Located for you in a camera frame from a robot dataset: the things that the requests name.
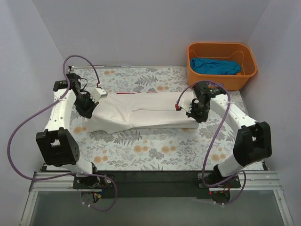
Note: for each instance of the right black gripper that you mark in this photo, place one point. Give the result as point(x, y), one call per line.
point(196, 113)

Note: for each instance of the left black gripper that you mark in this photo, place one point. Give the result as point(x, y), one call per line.
point(87, 108)

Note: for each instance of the white t shirt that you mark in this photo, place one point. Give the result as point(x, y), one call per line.
point(153, 110)

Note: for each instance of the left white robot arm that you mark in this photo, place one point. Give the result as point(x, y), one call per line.
point(57, 145)

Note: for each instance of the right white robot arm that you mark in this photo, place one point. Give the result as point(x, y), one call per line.
point(253, 138)

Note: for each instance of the floral table mat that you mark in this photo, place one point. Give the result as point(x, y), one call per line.
point(150, 149)

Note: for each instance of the blue t shirt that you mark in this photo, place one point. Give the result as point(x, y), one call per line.
point(214, 67)

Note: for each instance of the orange plastic basket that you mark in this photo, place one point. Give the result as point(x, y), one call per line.
point(237, 52)

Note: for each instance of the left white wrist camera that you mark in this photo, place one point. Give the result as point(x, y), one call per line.
point(98, 93)

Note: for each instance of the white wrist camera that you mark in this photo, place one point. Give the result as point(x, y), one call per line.
point(184, 104)
point(98, 93)

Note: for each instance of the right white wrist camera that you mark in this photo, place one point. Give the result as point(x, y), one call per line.
point(184, 104)

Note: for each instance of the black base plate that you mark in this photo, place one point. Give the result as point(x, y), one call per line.
point(155, 184)

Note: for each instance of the aluminium frame rail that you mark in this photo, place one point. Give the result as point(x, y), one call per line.
point(260, 180)

